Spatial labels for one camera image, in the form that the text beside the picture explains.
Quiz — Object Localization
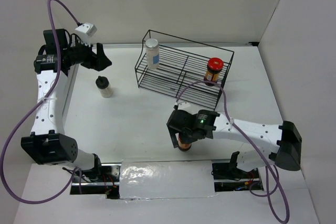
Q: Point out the clear jar white beads silver lid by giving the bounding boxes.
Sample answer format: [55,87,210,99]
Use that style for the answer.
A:
[145,38,160,69]

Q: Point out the clear jar black lid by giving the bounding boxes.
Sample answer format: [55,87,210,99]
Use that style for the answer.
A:
[95,76,113,98]

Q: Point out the black wire rack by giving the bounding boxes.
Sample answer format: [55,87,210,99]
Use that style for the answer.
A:
[134,29,235,110]

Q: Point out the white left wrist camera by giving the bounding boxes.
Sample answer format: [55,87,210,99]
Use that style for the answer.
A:
[75,23,97,46]

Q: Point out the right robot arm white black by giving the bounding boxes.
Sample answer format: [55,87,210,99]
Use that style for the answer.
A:
[166,110,302,178]

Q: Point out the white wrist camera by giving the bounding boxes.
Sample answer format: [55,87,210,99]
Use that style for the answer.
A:
[174,102,192,113]
[75,23,97,46]

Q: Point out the red lid sauce jar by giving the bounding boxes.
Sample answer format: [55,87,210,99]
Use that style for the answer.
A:
[204,57,224,87]
[177,133,192,152]

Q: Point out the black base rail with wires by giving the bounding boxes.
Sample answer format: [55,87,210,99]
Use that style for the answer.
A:
[70,161,263,200]

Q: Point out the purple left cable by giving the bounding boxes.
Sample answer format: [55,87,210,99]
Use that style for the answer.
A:
[0,0,85,205]

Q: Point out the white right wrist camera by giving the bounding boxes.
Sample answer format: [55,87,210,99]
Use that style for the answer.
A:
[174,102,192,113]

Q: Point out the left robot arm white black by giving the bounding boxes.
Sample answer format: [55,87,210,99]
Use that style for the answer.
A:
[21,23,112,182]

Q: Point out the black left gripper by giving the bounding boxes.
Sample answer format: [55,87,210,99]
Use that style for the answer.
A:
[64,36,112,72]

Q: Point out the aluminium frame rail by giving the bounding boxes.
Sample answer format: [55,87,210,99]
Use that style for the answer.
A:
[60,41,259,130]

